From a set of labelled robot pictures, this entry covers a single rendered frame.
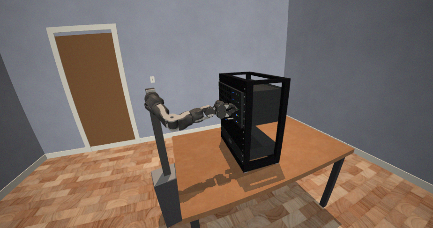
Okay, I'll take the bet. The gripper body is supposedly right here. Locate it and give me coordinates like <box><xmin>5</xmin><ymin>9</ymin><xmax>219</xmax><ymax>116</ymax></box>
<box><xmin>212</xmin><ymin>100</ymin><xmax>226</xmax><ymax>119</ymax></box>

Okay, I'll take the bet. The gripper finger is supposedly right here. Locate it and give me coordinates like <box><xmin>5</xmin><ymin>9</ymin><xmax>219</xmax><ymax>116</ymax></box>
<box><xmin>224</xmin><ymin>103</ymin><xmax>238</xmax><ymax>110</ymax></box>
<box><xmin>225</xmin><ymin>108</ymin><xmax>238</xmax><ymax>118</ymax></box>

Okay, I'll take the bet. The black server rack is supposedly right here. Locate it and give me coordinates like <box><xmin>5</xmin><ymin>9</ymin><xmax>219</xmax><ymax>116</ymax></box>
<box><xmin>218</xmin><ymin>72</ymin><xmax>291</xmax><ymax>173</ymax></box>

